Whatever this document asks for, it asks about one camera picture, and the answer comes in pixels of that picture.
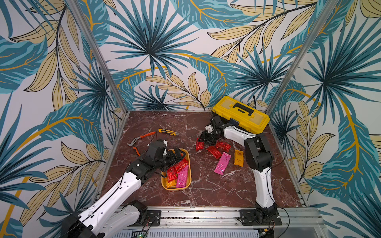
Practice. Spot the orange yellow tea bag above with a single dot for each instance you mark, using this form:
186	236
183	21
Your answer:
239	158

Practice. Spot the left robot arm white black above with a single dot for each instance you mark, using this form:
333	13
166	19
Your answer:
110	199

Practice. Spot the small orange tea bag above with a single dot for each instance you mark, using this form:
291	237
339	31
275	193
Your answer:
171	184

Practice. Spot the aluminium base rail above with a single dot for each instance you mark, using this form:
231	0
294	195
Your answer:
232	218

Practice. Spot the yellow black toolbox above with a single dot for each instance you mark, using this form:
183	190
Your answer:
241	115

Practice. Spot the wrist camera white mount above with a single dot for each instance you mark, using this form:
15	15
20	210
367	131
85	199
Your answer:
165	149
209	128

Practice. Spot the red tea bag in box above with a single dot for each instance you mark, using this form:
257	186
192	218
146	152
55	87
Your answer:
176	169

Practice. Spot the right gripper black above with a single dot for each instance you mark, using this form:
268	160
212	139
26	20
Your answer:
209	137

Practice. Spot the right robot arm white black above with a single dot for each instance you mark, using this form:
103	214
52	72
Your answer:
258	156

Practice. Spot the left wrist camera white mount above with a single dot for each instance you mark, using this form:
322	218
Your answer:
165	149

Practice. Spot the yellow plastic storage box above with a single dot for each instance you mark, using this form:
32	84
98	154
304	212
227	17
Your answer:
185	155

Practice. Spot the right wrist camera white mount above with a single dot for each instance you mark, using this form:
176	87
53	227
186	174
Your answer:
209	128

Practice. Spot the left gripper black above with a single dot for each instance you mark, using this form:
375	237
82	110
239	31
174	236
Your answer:
173	160

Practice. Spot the pink tea bag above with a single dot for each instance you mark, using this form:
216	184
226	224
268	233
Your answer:
222	163
182	177

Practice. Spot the yellow black utility knife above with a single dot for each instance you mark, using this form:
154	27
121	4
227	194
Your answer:
168	132

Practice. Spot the red tea bag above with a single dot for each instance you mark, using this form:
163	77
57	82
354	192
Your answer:
223	145
176	169
199	146
214	151

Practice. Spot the orange handled pliers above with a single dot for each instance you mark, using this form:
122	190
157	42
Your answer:
132	144

